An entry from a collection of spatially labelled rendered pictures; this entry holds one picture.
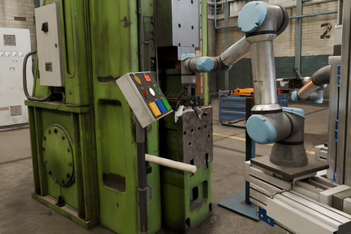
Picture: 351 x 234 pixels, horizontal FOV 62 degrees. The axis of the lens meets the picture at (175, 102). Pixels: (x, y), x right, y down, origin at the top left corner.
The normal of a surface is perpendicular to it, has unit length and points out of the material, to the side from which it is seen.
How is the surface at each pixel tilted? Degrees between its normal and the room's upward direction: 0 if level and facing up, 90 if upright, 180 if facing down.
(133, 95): 90
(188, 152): 90
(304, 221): 90
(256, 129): 98
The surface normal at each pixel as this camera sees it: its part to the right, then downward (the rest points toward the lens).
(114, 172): -0.64, 0.11
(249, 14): -0.82, -0.04
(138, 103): -0.25, 0.12
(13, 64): 0.69, 0.07
